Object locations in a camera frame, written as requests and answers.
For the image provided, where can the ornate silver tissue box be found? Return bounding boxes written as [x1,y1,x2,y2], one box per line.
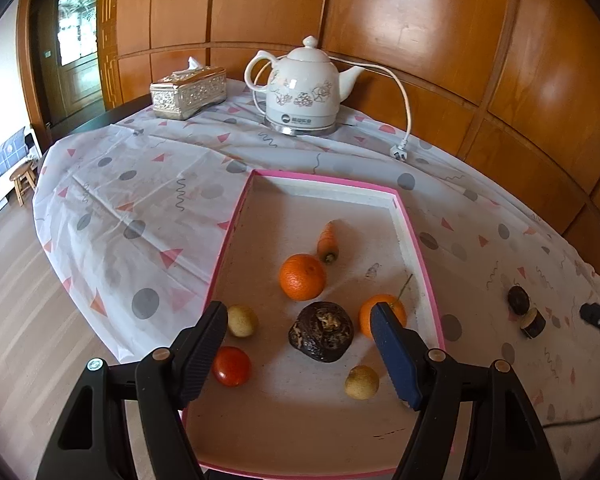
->
[149,55,228,121]

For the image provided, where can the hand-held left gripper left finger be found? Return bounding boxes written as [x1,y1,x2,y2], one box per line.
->
[36,301,229,480]

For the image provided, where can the red tomato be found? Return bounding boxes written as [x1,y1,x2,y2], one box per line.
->
[211,346,252,388]

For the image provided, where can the thin grey cable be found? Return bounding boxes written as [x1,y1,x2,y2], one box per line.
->
[542,407,600,428]

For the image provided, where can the small orange with stem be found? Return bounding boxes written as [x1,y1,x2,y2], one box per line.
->
[358,274,414,339]

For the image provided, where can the blue checked sofa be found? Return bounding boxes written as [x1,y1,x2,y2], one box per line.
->
[0,126,43,231]

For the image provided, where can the dark fruit with beige top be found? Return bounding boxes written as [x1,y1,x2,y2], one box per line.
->
[519,307,547,339]

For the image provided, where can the wooden glass door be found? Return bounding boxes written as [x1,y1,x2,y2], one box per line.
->
[30,0,108,128]

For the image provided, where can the small carrot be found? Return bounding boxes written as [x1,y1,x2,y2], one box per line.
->
[316,220,339,265]

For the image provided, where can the large dark brown fruit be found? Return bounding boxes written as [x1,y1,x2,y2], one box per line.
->
[287,301,355,363]

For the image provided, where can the white kettle power cord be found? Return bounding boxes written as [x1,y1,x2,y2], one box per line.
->
[325,51,413,162]

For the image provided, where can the large orange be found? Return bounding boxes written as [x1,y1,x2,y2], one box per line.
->
[279,253,327,302]

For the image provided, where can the white patterned tablecloth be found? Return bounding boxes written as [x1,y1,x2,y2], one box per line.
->
[31,77,600,480]

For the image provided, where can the small tan round fruit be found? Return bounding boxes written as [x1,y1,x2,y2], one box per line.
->
[226,304,259,338]
[344,365,380,401]

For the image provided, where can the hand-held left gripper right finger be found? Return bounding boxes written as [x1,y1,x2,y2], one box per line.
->
[370,301,561,480]

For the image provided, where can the small dark brown fruit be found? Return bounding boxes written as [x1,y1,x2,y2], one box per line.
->
[507,286,531,316]

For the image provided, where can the white floral electric kettle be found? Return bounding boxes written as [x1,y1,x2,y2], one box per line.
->
[243,35,366,128]

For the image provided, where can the small wooden stool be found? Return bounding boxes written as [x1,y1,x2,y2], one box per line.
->
[9,162,38,207]

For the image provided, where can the metal kettle base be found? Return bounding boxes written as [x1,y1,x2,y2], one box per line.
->
[264,114,342,137]

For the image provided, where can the pink-rimmed white tray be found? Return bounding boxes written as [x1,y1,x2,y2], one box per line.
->
[180,169,448,478]

